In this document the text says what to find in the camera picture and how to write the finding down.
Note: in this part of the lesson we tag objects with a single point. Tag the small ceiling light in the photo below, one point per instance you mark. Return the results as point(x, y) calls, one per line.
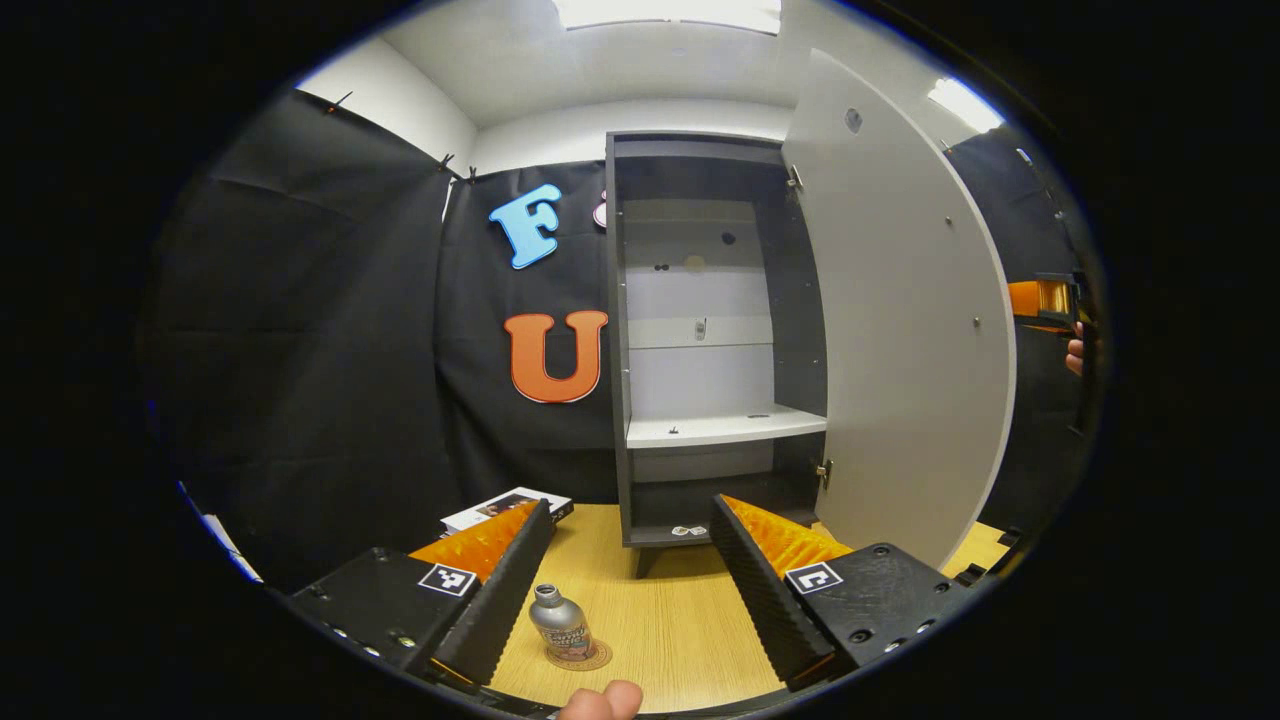
point(965, 103)

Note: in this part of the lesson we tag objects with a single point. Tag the silver bottle with pink label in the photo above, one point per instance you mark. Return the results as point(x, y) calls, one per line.
point(560, 630)

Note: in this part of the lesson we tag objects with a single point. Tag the white cabinet shelf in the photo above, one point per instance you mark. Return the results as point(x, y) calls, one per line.
point(720, 428)

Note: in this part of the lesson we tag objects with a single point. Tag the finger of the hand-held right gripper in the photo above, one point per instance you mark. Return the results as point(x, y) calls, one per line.
point(1040, 298)

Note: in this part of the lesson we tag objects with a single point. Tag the black backdrop cloth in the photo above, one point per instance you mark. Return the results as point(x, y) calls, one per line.
point(320, 350)

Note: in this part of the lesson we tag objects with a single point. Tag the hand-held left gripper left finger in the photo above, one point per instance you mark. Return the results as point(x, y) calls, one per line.
point(510, 590)

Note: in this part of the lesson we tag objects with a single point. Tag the beige cabinet door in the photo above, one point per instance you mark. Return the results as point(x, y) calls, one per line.
point(900, 330)

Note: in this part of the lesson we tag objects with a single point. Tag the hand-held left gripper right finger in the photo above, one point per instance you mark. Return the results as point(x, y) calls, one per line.
point(765, 610)

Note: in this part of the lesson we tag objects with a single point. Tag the long ceiling light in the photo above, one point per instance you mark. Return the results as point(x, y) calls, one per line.
point(665, 14)

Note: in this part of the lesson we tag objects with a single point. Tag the round brown coaster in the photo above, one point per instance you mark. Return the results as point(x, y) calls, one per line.
point(598, 660)

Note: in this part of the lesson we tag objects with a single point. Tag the white book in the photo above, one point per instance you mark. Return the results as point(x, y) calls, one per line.
point(500, 505)

